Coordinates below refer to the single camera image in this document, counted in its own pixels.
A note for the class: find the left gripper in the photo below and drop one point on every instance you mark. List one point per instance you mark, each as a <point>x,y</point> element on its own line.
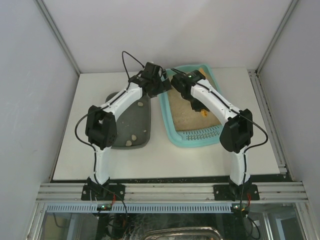
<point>163,83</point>

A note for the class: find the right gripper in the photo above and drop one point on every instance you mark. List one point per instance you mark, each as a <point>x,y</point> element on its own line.
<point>197,106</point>

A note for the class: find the orange litter scoop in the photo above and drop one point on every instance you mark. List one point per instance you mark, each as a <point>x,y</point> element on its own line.
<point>204,111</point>

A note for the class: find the teal litter box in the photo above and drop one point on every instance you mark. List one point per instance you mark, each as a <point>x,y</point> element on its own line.
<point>187,139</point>

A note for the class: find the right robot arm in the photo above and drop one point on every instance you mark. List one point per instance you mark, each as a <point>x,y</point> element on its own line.
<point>237,124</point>

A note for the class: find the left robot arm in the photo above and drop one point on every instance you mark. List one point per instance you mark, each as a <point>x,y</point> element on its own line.
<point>101,130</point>

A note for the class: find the beige cat litter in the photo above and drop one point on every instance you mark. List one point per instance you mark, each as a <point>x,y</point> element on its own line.
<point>186,119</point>

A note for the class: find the dark grey plastic tray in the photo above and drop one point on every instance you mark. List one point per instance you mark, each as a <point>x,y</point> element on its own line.
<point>135,120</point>

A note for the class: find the metal bowl below table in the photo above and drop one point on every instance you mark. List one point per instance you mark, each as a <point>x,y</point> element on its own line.
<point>183,233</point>

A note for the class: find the aluminium mounting rail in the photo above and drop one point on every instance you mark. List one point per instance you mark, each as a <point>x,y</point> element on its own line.
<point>269,192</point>

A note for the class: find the blue slotted cable duct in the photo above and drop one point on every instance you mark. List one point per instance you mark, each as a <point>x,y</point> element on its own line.
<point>140,208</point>

